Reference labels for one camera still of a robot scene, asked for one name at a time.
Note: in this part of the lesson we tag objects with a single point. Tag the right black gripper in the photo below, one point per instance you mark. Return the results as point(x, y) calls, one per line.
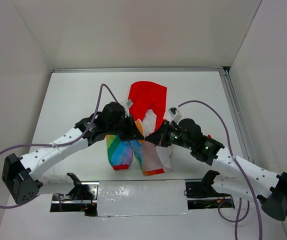
point(159, 136)

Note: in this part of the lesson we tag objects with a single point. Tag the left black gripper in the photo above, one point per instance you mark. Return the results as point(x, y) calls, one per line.
point(133, 131)

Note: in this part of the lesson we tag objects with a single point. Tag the rainbow red white jacket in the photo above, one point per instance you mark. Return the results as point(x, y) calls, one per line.
point(149, 110)

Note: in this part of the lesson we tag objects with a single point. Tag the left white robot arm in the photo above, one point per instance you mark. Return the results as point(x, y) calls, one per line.
point(21, 174)

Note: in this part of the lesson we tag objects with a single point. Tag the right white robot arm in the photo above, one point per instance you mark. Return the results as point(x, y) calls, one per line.
point(229, 173)

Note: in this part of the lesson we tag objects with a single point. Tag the white taped cover board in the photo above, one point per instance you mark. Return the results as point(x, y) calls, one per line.
point(141, 198)

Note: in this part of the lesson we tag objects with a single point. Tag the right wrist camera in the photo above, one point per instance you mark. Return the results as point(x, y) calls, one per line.
point(175, 114)

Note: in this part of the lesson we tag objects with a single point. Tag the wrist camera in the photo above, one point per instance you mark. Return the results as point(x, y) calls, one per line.
point(175, 114)
point(127, 104)

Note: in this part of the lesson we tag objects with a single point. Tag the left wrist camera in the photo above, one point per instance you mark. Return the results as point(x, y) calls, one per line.
point(127, 104)

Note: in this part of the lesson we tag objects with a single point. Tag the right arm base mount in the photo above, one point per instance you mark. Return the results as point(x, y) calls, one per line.
point(198, 198)

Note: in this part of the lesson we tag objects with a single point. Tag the aluminium frame rail back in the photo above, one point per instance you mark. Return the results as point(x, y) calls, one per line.
point(139, 69)

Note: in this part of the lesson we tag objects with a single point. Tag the aluminium frame rail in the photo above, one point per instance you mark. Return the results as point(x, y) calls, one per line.
point(139, 69)
point(236, 113)

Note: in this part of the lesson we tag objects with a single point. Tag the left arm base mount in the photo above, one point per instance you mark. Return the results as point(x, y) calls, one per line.
point(82, 199)

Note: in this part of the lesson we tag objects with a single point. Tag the aluminium frame rail right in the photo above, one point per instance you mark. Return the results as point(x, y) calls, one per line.
point(236, 113)

